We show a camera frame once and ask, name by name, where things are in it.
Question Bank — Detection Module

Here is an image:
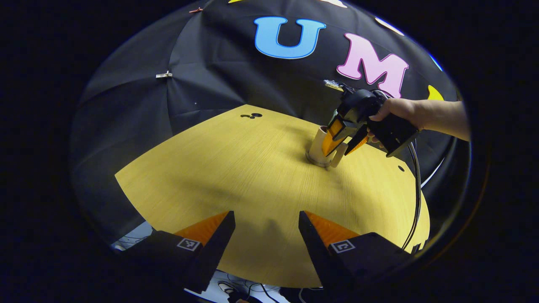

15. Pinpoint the black backdrop cloth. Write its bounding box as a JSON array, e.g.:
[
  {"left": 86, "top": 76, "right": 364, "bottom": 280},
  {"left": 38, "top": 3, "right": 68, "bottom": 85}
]
[{"left": 69, "top": 0, "right": 464, "bottom": 236}]

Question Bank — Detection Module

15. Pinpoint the black cable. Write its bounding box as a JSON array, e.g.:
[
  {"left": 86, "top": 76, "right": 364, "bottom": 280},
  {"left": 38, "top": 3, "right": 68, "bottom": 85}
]
[{"left": 400, "top": 141, "right": 423, "bottom": 251}]

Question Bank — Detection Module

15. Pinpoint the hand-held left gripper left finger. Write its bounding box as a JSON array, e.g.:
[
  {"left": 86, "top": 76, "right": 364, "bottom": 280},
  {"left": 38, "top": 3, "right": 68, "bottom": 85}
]
[{"left": 122, "top": 210, "right": 236, "bottom": 294}]

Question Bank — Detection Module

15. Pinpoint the beige cup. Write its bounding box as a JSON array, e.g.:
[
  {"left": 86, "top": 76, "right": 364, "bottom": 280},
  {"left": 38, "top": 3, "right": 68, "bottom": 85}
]
[{"left": 306, "top": 125, "right": 349, "bottom": 169}]

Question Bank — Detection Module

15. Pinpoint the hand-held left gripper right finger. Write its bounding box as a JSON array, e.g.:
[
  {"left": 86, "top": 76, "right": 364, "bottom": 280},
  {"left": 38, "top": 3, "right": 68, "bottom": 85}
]
[{"left": 298, "top": 210, "right": 415, "bottom": 295}]

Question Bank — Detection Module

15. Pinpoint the round brown coaster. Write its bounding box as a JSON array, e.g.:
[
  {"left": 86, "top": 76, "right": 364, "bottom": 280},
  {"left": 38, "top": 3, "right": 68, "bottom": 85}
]
[{"left": 306, "top": 154, "right": 333, "bottom": 168}]

